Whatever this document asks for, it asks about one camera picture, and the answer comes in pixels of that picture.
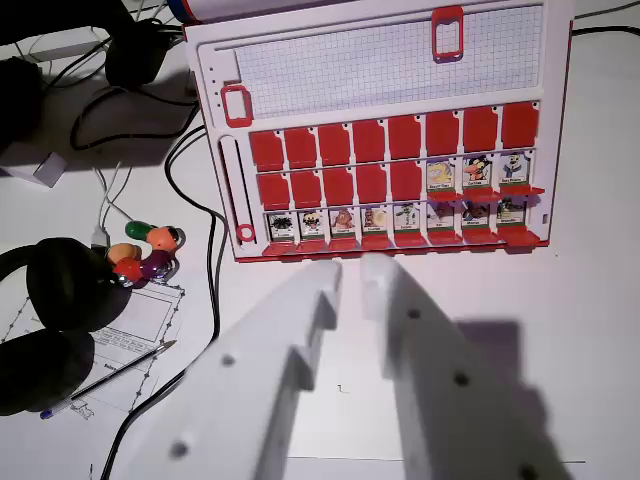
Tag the black headphones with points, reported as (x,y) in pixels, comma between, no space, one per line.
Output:
(55,295)

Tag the clear ballpoint pen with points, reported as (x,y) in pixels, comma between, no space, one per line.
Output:
(107,377)

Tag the black round pouch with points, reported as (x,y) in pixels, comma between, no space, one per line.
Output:
(136,52)

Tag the small white box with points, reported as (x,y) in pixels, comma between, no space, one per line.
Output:
(47,170)

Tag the blue and red cylinder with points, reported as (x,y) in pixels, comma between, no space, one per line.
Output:
(180,7)

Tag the black bag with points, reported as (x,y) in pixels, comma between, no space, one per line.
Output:
(17,100)

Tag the red and white game board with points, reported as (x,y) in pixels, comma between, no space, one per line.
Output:
(380,80)

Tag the white power strip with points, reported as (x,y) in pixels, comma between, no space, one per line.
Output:
(60,47)

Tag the red board flap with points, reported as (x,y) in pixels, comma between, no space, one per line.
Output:
(444,198)

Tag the colourful bead toy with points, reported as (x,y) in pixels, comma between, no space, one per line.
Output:
(145,250)

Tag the printed paper sheet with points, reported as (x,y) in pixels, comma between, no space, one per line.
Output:
(150,320)

